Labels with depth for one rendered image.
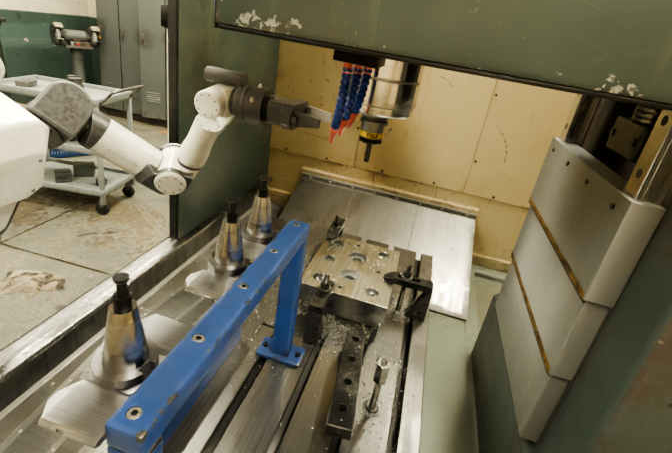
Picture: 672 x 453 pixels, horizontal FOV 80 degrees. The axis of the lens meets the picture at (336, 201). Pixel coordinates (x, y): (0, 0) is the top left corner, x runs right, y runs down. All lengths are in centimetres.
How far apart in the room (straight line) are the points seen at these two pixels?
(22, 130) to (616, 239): 103
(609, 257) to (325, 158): 150
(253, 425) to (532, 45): 75
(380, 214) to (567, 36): 148
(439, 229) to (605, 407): 128
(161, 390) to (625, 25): 62
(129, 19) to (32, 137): 510
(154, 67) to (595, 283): 550
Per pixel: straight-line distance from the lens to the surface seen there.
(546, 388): 90
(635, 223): 73
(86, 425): 47
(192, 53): 140
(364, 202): 196
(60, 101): 105
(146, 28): 579
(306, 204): 194
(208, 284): 61
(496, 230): 207
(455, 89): 188
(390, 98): 80
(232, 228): 60
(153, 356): 50
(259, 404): 87
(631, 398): 76
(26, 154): 94
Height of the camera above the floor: 157
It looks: 23 degrees down
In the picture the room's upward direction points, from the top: 10 degrees clockwise
